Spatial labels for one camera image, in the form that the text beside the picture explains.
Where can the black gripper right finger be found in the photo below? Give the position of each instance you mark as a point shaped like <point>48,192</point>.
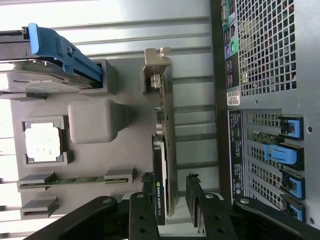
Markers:
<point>215,220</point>

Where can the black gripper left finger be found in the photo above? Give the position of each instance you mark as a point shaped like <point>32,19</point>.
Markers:
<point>145,220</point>

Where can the grey parts rack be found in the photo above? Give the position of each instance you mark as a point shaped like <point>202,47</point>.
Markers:
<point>130,155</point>

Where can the hard disk blue caddy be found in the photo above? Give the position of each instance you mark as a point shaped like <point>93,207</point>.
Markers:
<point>50,75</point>

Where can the green RAM stick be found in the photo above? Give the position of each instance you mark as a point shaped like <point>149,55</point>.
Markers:
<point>75,180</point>

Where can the blue slot retention clip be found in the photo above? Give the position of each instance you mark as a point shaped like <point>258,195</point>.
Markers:
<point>297,186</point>
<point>280,155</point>
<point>296,211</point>
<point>293,128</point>

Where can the silver CPU chip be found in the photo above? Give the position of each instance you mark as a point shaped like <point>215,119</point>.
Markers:
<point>42,142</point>

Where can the grey black PC case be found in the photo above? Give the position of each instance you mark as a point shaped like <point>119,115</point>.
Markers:
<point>270,105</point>

